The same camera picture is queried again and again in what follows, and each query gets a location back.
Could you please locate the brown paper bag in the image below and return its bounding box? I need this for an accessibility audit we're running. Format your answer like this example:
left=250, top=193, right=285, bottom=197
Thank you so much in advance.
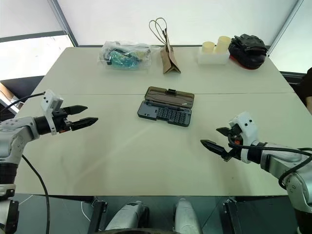
left=149, top=17, right=182, bottom=75

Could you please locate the tall cream cylinder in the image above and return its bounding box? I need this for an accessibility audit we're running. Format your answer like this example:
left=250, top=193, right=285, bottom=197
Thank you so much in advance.
left=214, top=36, right=232, bottom=55

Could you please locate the clear plastic bag with items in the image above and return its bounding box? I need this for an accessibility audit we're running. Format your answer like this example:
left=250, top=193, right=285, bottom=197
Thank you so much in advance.
left=97, top=40, right=153, bottom=72

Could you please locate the black table leg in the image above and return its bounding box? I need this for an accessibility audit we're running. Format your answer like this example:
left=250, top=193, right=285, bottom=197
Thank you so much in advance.
left=90, top=199, right=108, bottom=234
left=222, top=197, right=239, bottom=234

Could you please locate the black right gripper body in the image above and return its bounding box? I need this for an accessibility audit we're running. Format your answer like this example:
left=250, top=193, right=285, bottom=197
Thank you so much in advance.
left=227, top=123, right=243, bottom=161

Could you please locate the white plastic holder tray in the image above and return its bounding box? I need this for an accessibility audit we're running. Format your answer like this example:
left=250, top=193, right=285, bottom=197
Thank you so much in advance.
left=196, top=45, right=231, bottom=65

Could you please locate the screwdriver bit case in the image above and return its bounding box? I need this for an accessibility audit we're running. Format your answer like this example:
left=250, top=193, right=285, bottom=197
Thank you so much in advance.
left=136, top=85, right=195, bottom=128

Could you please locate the short cream cylinder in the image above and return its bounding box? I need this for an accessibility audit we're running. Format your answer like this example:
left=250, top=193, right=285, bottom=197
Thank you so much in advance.
left=201, top=41, right=216, bottom=54

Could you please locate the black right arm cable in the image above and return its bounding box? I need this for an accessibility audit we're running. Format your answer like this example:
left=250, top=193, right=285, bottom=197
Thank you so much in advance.
left=228, top=137, right=312, bottom=190

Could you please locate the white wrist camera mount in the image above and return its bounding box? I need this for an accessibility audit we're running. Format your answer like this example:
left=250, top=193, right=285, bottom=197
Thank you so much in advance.
left=228, top=111, right=256, bottom=164
left=40, top=89, right=65, bottom=136

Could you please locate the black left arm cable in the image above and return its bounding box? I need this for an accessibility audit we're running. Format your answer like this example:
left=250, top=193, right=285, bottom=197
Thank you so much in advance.
left=0, top=91, right=51, bottom=234

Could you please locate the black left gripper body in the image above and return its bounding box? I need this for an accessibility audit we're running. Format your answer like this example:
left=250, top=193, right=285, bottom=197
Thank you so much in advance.
left=52, top=108, right=74, bottom=135

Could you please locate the black crumpled bag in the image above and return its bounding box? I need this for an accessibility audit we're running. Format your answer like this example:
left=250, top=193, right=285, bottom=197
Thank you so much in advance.
left=228, top=34, right=269, bottom=71

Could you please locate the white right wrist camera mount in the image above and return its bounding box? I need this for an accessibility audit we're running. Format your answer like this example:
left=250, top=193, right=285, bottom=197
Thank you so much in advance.
left=228, top=111, right=256, bottom=164

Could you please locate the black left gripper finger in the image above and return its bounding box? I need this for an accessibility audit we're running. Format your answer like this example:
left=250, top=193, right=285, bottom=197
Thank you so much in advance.
left=63, top=105, right=89, bottom=116
left=70, top=117, right=99, bottom=132

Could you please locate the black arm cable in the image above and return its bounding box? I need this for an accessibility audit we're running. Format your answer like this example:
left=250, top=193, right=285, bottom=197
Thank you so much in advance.
left=228, top=137, right=312, bottom=190
left=0, top=91, right=51, bottom=234

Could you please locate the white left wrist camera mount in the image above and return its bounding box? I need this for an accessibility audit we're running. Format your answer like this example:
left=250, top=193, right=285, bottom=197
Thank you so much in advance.
left=40, top=89, right=65, bottom=136

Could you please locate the silver rounded robot leg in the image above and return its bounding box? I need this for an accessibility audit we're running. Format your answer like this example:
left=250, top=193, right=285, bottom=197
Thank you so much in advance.
left=173, top=198, right=203, bottom=234
left=104, top=201, right=150, bottom=232

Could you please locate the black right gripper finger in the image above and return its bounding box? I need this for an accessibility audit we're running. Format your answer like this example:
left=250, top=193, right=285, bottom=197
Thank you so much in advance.
left=215, top=126, right=231, bottom=137
left=200, top=139, right=232, bottom=161

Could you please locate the cardboard box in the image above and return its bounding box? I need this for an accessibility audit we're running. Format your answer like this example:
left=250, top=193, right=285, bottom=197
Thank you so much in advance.
left=0, top=82, right=20, bottom=115

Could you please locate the person in dark clothes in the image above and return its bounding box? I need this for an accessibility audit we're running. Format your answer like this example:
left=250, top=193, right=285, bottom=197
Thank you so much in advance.
left=298, top=66, right=312, bottom=108

